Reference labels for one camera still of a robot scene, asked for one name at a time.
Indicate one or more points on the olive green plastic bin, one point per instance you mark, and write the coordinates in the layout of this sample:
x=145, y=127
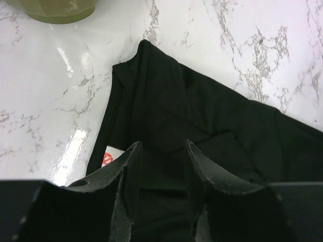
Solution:
x=55, y=11

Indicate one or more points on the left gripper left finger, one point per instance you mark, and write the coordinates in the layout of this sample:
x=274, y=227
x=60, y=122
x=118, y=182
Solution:
x=98, y=207

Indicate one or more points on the black t shirt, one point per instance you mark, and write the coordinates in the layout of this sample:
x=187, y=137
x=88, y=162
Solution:
x=162, y=103

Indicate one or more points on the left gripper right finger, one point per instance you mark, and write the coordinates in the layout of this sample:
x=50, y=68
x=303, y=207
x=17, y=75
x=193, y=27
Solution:
x=224, y=207

